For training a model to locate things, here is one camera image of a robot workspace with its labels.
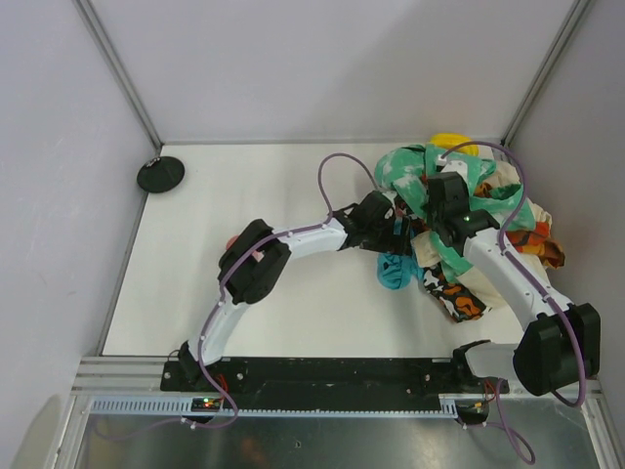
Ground aluminium frame rail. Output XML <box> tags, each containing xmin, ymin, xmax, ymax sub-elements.
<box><xmin>490</xmin><ymin>139</ymin><xmax>604</xmax><ymax>397</ymax></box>

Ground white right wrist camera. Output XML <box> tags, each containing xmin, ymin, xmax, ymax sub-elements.
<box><xmin>436</xmin><ymin>155</ymin><xmax>468</xmax><ymax>177</ymax></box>

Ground green tie-dye cloth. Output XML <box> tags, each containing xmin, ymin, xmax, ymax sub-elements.
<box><xmin>374</xmin><ymin>144</ymin><xmax>536</xmax><ymax>281</ymax></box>

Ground yellow banana bunch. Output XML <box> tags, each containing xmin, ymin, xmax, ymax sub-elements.
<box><xmin>429</xmin><ymin>133</ymin><xmax>479</xmax><ymax>156</ymax></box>

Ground black orange patterned cloth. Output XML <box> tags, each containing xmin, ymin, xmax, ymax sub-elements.
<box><xmin>423</xmin><ymin>265</ymin><xmax>490</xmax><ymax>322</ymax></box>

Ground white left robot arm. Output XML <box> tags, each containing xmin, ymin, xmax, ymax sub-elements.
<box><xmin>178</xmin><ymin>191</ymin><xmax>411</xmax><ymax>384</ymax></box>

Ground orange camouflage cloth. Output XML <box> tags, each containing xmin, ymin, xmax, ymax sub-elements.
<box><xmin>470</xmin><ymin>182</ymin><xmax>565</xmax><ymax>269</ymax></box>

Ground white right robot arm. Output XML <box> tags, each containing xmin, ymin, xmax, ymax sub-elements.
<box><xmin>427</xmin><ymin>172</ymin><xmax>601</xmax><ymax>406</ymax></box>

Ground pink plastic cup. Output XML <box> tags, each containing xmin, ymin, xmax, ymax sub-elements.
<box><xmin>226</xmin><ymin>235</ymin><xmax>264</xmax><ymax>261</ymax></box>

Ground black round disc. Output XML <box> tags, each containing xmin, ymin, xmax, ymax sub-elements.
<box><xmin>136</xmin><ymin>156</ymin><xmax>186</xmax><ymax>193</ymax></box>

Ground cream cloth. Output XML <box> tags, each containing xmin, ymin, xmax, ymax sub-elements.
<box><xmin>412</xmin><ymin>161</ymin><xmax>565</xmax><ymax>321</ymax></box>

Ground grey slotted cable duct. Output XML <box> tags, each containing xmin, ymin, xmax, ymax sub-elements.
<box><xmin>89</xmin><ymin>395</ymin><xmax>458</xmax><ymax>419</ymax></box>

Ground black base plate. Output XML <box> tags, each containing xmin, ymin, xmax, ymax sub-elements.
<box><xmin>160</xmin><ymin>356</ymin><xmax>509</xmax><ymax>411</ymax></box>

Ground blue cloth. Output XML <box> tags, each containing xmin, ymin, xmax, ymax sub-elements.
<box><xmin>376</xmin><ymin>253</ymin><xmax>424</xmax><ymax>290</ymax></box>

